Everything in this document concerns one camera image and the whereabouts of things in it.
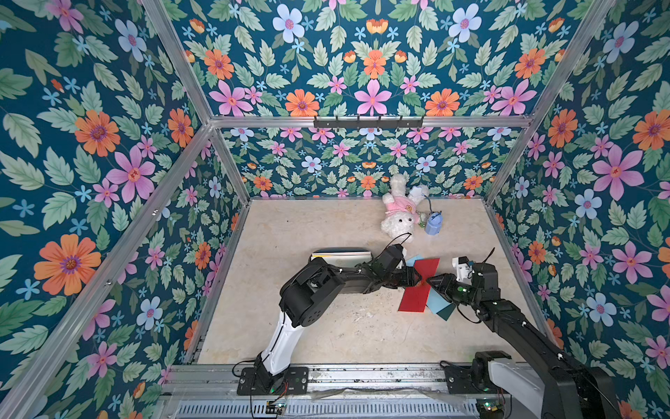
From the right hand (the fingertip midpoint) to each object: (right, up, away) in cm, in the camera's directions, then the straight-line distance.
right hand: (429, 280), depth 84 cm
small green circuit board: (-47, -33, -12) cm, 59 cm away
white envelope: (-28, +6, +10) cm, 31 cm away
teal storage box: (-29, +8, +17) cm, 35 cm away
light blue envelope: (+4, -9, +5) cm, 11 cm away
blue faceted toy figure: (+8, +18, +20) cm, 28 cm away
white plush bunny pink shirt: (-6, +23, +18) cm, 30 cm away
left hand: (-1, -1, +6) cm, 6 cm away
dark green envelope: (+6, -11, +2) cm, 13 cm away
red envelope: (-4, -6, +2) cm, 8 cm away
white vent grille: (-43, -33, -14) cm, 56 cm away
